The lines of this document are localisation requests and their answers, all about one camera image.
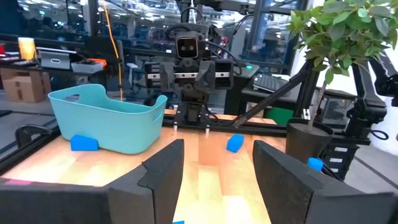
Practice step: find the silver laptop stand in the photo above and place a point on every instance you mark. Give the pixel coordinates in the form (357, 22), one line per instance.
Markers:
(56, 59)

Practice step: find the brown cardboard box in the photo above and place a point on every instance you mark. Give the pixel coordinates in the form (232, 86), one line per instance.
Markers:
(25, 85)

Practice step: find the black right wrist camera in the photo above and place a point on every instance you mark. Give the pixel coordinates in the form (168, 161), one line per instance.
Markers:
(186, 46)

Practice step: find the dark blue triangular block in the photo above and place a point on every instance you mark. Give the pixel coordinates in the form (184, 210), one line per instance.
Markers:
(178, 222)

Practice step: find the black keyboard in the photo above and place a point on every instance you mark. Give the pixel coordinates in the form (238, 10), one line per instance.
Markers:
(269, 83)

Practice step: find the black background robot arm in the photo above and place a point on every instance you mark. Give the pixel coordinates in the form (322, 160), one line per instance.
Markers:
(370, 105)

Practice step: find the dark blue rectangular block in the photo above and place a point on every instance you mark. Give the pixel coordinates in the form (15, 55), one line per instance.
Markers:
(235, 143)

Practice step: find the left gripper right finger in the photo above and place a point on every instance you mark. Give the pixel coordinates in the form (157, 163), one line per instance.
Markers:
(289, 193)

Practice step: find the landscape art postcard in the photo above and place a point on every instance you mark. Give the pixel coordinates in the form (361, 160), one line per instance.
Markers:
(17, 182)

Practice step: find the dark blue cube block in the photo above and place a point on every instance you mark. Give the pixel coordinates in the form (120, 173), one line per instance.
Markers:
(83, 143)

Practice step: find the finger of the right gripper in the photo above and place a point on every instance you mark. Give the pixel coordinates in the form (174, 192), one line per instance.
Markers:
(168, 76)
(206, 75)

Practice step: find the yellow white cup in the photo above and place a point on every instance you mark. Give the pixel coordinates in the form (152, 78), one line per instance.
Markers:
(27, 48)

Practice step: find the artificial green plant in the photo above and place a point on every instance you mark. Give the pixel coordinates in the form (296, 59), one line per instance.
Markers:
(345, 31)

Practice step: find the green storage box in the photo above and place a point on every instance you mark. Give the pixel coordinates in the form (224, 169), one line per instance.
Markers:
(280, 115)

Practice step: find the grey tray with orange tool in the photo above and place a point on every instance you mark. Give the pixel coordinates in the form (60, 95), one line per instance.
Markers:
(88, 66)

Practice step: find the dark blue round block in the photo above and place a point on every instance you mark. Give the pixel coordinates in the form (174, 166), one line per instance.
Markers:
(315, 164)

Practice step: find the red tool case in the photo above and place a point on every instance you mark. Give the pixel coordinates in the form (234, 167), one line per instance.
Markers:
(2, 49)

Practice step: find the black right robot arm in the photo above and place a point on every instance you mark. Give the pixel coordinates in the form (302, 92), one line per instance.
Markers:
(194, 102)

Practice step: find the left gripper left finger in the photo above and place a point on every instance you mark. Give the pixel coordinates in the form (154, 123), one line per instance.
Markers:
(149, 196)

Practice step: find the black computer desk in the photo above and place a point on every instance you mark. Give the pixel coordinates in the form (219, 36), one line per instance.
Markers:
(239, 93)

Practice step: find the black plant pot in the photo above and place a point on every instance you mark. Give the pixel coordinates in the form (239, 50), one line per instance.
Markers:
(306, 140)

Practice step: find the black enclosure box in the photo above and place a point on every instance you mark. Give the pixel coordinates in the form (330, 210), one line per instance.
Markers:
(337, 112)

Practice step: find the black equipment box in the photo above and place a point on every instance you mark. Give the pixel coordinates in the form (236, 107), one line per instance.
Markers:
(339, 158)

